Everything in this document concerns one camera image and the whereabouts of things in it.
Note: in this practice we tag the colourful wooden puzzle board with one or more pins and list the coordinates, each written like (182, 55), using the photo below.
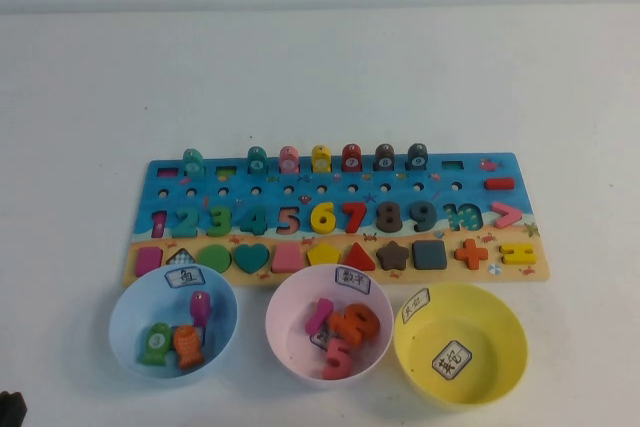
(450, 182)

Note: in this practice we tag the teal fish four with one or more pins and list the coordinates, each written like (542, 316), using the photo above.
(257, 161)

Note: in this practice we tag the teal fish two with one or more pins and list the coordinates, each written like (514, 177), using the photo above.
(193, 163)

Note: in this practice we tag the light blue plastic bowl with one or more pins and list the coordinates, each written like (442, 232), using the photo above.
(130, 317)

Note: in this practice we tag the green number three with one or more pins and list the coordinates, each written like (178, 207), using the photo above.
(222, 222)

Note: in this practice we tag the teal number two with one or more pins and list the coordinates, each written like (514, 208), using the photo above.
(186, 232)

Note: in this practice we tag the purple fish one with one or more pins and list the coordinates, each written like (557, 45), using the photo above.
(200, 307)

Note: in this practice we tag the dark grey number nine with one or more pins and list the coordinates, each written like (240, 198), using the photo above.
(425, 211)

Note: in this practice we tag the pink plastic bowl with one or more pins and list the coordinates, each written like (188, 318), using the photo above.
(285, 337)

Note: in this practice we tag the pink trapezoid piece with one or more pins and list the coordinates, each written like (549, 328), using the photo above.
(286, 261)

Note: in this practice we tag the brown number eight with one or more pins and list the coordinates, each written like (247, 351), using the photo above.
(389, 219)

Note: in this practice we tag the brown star piece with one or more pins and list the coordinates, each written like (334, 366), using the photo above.
(393, 257)

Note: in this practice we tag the brown fish eight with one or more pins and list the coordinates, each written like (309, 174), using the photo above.
(384, 158)

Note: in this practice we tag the yellow equals sign piece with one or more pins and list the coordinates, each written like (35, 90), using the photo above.
(507, 254)

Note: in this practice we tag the pink greater-than sign piece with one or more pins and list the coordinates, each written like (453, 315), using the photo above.
(512, 216)

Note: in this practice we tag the orange number ten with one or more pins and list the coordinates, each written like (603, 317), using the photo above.
(370, 324)

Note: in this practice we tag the yellow fish six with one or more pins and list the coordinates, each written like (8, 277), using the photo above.
(321, 159)

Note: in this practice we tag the orange plus sign piece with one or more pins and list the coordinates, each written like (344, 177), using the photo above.
(471, 253)

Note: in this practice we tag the dark grey fish nine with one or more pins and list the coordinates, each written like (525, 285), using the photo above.
(417, 157)

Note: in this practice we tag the orange fish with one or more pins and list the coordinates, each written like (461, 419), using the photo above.
(189, 347)

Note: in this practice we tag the red triangle piece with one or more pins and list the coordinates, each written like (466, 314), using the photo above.
(359, 259)

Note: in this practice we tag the yellow pentagon piece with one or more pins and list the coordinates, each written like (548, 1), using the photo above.
(322, 256)

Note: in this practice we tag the coral number five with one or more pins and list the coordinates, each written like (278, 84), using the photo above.
(337, 362)

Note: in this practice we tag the green circle piece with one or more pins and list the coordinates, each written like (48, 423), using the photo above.
(216, 258)

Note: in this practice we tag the magenta rectangle piece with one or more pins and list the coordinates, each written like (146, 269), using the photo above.
(147, 262)

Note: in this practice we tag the yellow plastic bowl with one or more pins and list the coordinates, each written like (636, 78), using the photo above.
(490, 327)

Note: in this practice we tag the yellow number six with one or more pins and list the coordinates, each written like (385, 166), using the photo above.
(322, 222)

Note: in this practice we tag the dark grey square piece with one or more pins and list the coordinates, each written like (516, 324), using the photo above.
(430, 254)

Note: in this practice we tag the pink number one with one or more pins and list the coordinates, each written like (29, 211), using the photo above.
(319, 316)

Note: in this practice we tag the teal heart piece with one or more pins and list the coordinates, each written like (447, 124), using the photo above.
(251, 256)

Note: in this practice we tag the green fish three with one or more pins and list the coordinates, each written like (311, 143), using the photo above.
(155, 344)

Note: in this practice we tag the red fish seven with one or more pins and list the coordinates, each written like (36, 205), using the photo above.
(351, 158)

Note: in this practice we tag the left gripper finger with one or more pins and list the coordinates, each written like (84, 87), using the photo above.
(17, 412)
(4, 409)

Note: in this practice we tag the red minus sign piece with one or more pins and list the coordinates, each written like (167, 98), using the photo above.
(499, 183)

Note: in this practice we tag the pink fish five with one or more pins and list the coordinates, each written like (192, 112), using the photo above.
(289, 161)

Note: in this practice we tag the teal number four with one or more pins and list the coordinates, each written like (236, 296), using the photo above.
(257, 226)

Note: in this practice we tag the red number seven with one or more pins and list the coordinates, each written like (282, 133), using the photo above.
(356, 217)

